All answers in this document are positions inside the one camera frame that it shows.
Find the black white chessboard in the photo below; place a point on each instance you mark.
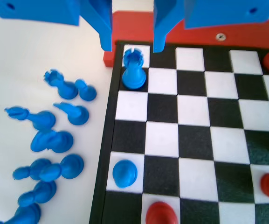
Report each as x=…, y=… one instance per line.
x=192, y=109

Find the blue chess rook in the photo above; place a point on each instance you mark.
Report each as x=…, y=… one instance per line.
x=63, y=86
x=133, y=74

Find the red base plate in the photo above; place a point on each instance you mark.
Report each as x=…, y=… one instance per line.
x=134, y=28

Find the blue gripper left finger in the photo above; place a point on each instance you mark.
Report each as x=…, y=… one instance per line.
x=43, y=9

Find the red plate metal screw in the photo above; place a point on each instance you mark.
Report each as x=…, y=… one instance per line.
x=220, y=37

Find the blue pawn chess piece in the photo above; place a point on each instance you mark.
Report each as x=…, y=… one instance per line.
x=124, y=173
x=86, y=91
x=72, y=165
x=35, y=168

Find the red crowned chess piece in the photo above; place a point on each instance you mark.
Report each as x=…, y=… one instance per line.
x=161, y=213

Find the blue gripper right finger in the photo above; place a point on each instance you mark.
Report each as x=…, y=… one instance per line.
x=218, y=11

